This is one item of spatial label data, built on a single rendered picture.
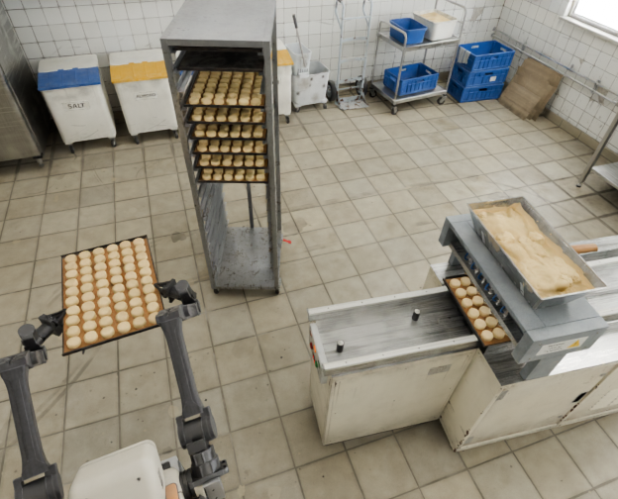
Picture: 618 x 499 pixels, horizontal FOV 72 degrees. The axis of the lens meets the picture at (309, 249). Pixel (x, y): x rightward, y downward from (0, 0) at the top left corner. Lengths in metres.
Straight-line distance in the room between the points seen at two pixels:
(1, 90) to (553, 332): 4.39
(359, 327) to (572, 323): 0.86
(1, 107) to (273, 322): 3.07
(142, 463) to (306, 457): 1.47
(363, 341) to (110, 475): 1.15
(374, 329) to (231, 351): 1.22
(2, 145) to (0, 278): 1.45
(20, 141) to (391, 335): 3.90
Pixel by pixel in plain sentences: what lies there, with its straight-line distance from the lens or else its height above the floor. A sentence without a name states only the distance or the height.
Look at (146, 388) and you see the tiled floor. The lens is 2.94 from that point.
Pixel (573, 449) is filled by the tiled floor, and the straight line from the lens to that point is 3.09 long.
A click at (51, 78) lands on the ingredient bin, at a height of 0.74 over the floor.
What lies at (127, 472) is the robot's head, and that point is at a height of 1.32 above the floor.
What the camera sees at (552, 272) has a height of 1.30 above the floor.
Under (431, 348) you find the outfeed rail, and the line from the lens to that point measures 1.97.
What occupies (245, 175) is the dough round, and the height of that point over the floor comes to 1.04.
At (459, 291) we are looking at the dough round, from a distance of 2.18.
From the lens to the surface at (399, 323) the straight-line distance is 2.08.
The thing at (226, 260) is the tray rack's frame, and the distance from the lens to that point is 3.27.
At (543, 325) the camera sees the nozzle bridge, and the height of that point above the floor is 1.18.
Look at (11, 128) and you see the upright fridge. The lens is 4.81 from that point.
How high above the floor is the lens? 2.49
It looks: 45 degrees down
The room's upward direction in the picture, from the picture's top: 2 degrees clockwise
